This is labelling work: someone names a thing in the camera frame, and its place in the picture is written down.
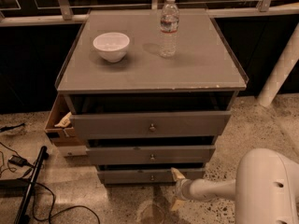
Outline grey drawer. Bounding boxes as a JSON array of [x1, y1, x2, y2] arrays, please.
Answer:
[[70, 111, 231, 139], [96, 167, 206, 185], [86, 146, 215, 165]]

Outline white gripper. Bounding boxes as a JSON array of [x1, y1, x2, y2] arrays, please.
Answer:
[[170, 167, 192, 211]]

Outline grey drawer cabinet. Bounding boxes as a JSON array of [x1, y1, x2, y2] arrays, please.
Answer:
[[56, 9, 248, 179]]

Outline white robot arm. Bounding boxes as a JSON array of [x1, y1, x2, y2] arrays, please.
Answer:
[[170, 148, 299, 224]]

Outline black power adapter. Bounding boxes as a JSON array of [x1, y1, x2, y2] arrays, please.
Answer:
[[8, 155, 27, 167]]

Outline metal railing frame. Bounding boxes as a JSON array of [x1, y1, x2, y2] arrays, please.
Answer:
[[0, 0, 299, 26]]

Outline white ceramic bowl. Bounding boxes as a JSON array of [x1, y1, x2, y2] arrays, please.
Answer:
[[93, 32, 130, 63]]

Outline grey bottom drawer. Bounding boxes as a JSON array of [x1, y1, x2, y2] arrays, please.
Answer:
[[96, 167, 206, 185]]

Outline clear plastic water bottle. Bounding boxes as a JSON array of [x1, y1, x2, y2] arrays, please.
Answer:
[[160, 0, 179, 58]]

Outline grey top drawer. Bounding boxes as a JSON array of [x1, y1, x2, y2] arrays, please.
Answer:
[[70, 111, 231, 139]]

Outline open cardboard box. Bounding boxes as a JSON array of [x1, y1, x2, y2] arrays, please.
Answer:
[[45, 95, 86, 157]]

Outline grey middle drawer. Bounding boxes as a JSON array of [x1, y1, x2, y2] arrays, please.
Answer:
[[86, 146, 215, 165]]

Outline white diagonal pole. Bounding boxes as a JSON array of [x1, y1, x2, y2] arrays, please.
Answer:
[[257, 24, 299, 106]]

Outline black pole stand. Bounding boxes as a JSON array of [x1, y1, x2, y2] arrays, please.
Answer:
[[14, 146, 49, 224]]

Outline black floor cable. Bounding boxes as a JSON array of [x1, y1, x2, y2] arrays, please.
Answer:
[[18, 168, 101, 224]]

